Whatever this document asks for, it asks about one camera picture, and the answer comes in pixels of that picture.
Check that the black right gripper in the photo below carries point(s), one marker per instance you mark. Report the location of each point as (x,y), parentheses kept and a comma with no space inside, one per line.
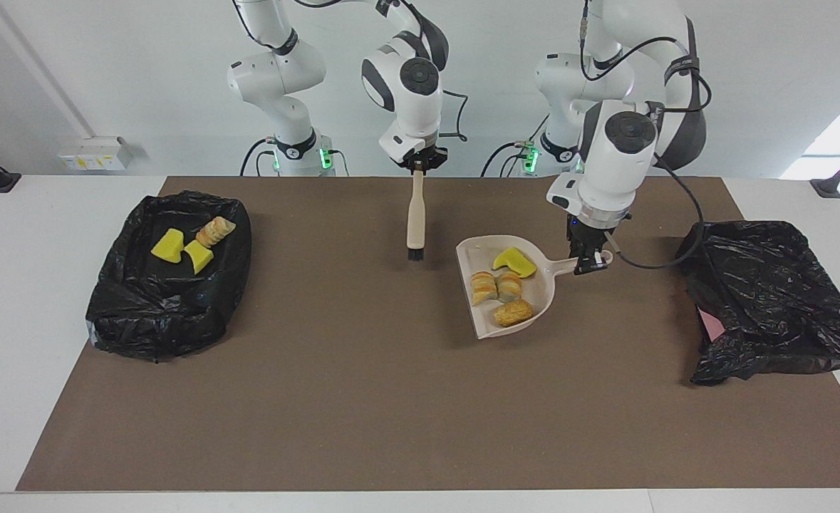
(428,155)

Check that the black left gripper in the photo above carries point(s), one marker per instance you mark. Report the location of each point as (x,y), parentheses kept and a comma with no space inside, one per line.
(587,235)

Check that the beige hand brush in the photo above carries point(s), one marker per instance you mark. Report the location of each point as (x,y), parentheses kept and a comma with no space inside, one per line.
(416,214)

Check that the beige plastic dustpan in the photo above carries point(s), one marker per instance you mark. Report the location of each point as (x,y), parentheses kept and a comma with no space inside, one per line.
(542,288)

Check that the pale striped bread roll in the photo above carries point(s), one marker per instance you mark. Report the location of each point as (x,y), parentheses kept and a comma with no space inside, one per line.
(509,287)

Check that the brown bread roll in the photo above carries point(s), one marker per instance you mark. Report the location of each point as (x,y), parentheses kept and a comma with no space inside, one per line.
(514,313)

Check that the croissant toy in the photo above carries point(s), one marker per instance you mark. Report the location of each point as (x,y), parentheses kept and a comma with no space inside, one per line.
(215,231)
(484,288)

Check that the green and yellow sponge piece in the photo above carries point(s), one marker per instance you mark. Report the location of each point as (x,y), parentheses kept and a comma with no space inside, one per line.
(167,246)

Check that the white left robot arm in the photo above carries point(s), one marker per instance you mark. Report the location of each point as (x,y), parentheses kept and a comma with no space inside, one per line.
(619,164)

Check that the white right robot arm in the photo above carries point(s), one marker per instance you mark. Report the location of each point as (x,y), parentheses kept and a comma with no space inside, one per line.
(412,107)

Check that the black bag over pink bin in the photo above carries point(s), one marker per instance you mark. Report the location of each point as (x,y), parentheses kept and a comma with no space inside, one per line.
(769,299)

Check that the black bag lined bin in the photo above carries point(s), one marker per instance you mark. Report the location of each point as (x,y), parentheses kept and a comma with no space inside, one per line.
(163,313)

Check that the brown table mat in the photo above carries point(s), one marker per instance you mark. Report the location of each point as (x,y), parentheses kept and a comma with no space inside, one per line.
(420,427)

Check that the white wall socket box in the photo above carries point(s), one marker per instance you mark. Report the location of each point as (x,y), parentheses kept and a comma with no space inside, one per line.
(95,155)

